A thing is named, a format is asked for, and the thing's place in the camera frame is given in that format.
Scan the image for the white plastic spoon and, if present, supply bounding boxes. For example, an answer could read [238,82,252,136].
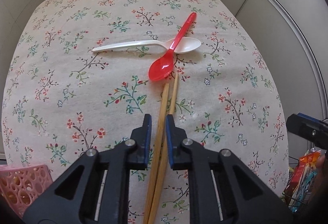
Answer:
[92,37,202,54]

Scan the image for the black wire rack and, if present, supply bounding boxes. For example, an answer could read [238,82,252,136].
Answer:
[281,156,328,215]

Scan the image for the pink perforated utensil holder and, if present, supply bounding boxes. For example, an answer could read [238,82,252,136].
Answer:
[0,164,56,220]

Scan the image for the red plastic spoon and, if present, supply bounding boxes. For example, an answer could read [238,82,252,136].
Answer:
[148,12,197,82]

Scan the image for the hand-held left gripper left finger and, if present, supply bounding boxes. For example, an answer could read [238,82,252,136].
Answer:
[23,114,153,224]

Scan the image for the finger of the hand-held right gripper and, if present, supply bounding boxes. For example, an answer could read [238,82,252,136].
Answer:
[286,113,328,150]

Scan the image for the person's right hand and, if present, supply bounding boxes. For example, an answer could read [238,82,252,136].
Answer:
[316,153,328,176]

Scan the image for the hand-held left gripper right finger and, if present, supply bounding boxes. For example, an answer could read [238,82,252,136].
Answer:
[165,114,294,224]

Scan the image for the floral tablecloth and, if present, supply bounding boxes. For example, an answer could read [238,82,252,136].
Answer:
[0,0,290,224]

